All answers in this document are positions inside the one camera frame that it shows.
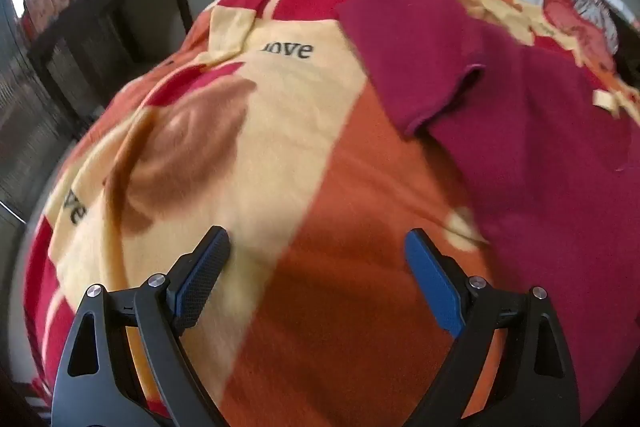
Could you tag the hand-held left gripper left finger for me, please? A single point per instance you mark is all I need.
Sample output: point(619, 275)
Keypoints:
point(205, 277)

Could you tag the dark wooden table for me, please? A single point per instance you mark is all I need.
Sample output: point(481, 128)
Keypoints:
point(100, 17)

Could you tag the red orange printed blanket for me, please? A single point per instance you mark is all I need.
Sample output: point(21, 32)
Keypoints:
point(300, 157)

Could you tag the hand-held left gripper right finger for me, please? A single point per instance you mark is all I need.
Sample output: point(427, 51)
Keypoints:
point(432, 277)

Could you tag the maroon shirt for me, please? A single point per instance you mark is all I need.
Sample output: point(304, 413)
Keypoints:
point(525, 132)

